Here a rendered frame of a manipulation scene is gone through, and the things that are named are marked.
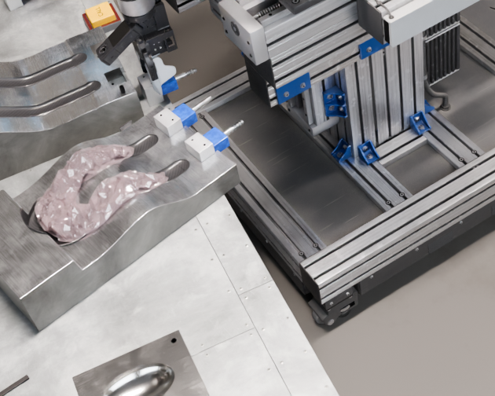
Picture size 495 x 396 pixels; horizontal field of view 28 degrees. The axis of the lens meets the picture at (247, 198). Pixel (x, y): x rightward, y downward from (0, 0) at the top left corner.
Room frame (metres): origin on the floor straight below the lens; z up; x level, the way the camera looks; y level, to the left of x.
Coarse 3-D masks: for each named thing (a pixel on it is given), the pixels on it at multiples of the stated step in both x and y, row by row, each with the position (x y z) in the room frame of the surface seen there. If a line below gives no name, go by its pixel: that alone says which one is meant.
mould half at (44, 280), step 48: (96, 144) 1.49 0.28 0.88; (0, 192) 1.39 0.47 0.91; (144, 192) 1.31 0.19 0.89; (192, 192) 1.32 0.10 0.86; (0, 240) 1.26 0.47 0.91; (48, 240) 1.23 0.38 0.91; (96, 240) 1.24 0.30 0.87; (144, 240) 1.24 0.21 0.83; (48, 288) 1.14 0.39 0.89; (96, 288) 1.18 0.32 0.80
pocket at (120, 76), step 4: (116, 68) 1.70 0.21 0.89; (120, 68) 1.70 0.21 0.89; (108, 72) 1.70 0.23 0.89; (112, 72) 1.70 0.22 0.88; (116, 72) 1.70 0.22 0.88; (120, 72) 1.70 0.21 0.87; (124, 72) 1.70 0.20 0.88; (108, 76) 1.70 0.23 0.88; (112, 76) 1.70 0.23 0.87; (116, 76) 1.70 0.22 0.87; (120, 76) 1.70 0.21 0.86; (124, 76) 1.69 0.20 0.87; (108, 80) 1.69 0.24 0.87; (112, 80) 1.70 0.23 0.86; (116, 80) 1.69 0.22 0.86; (120, 80) 1.69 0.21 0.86; (124, 80) 1.69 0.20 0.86; (112, 84) 1.69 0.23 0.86; (116, 84) 1.68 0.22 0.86
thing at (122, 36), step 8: (120, 24) 1.70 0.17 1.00; (128, 24) 1.68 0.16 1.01; (136, 24) 1.67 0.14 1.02; (112, 32) 1.69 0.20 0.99; (120, 32) 1.68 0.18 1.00; (128, 32) 1.66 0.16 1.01; (136, 32) 1.66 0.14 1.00; (104, 40) 1.69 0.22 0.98; (112, 40) 1.67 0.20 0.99; (120, 40) 1.66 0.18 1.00; (128, 40) 1.66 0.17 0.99; (104, 48) 1.66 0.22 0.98; (112, 48) 1.65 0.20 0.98; (120, 48) 1.65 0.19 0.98; (104, 56) 1.65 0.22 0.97; (112, 56) 1.65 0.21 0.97
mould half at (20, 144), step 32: (96, 32) 1.84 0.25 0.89; (0, 64) 1.80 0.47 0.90; (32, 64) 1.79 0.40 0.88; (96, 64) 1.73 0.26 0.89; (0, 96) 1.67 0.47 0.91; (32, 96) 1.68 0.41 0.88; (96, 96) 1.63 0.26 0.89; (128, 96) 1.61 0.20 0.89; (0, 128) 1.56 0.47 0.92; (32, 128) 1.57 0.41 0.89; (64, 128) 1.57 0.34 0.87; (96, 128) 1.59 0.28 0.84; (0, 160) 1.54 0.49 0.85; (32, 160) 1.55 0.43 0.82
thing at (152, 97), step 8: (184, 72) 1.70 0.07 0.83; (192, 72) 1.70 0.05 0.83; (144, 80) 1.68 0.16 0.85; (168, 80) 1.68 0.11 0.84; (176, 80) 1.67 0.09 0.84; (144, 88) 1.66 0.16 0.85; (152, 88) 1.66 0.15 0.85; (168, 88) 1.67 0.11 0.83; (176, 88) 1.67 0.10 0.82; (144, 96) 1.68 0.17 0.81; (152, 96) 1.65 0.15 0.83; (160, 96) 1.66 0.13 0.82; (152, 104) 1.65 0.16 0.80
